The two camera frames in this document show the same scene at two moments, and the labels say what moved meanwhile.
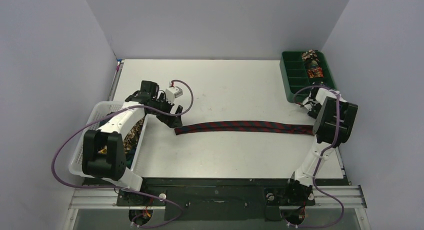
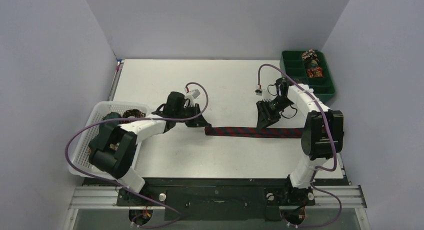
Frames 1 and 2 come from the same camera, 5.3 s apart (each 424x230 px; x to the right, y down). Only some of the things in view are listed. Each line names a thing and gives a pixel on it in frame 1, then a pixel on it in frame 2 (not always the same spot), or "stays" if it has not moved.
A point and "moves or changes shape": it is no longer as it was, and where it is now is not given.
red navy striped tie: (262, 126) moves or changes shape
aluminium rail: (106, 197) stays
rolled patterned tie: (310, 58) stays
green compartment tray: (295, 74) stays
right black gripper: (311, 108) to (266, 109)
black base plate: (220, 199) stays
